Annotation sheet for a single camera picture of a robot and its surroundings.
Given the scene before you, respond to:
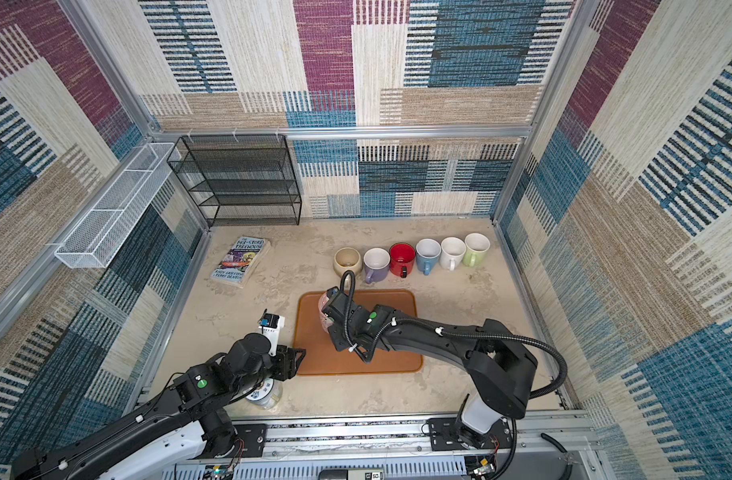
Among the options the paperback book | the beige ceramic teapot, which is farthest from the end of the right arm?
the paperback book

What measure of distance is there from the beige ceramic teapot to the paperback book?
11.7 inches

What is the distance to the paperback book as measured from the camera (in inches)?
40.9

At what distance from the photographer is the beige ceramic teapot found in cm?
99
